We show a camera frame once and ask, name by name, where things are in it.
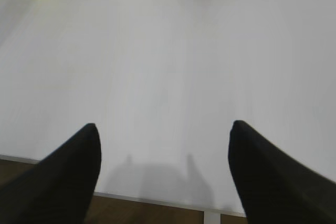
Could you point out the white table leg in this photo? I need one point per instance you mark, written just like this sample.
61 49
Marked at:
211 217

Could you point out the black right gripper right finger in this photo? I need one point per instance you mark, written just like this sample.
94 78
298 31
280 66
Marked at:
272 186

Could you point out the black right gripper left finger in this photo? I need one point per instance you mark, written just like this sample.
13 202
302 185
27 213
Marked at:
58 189

